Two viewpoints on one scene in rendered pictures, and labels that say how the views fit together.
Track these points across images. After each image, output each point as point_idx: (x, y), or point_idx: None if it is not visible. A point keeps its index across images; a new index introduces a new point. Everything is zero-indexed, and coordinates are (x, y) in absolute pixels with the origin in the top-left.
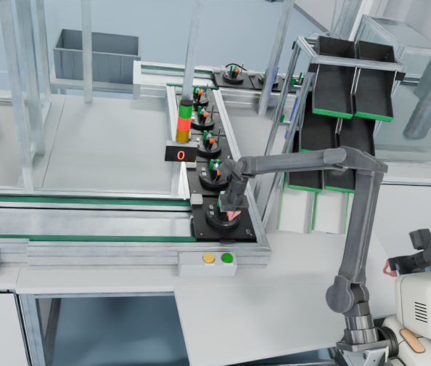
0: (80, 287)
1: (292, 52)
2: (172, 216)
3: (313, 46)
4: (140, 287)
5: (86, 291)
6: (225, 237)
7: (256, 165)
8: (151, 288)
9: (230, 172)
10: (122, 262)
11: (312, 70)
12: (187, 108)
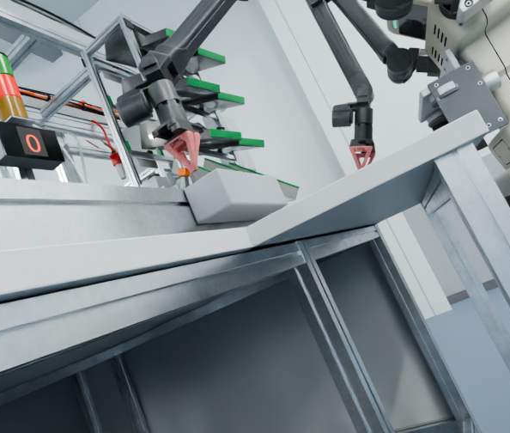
0: None
1: (88, 68)
2: None
3: (106, 51)
4: (192, 234)
5: (40, 277)
6: None
7: (168, 45)
8: (215, 239)
9: (141, 90)
10: (83, 233)
11: (129, 25)
12: (3, 56)
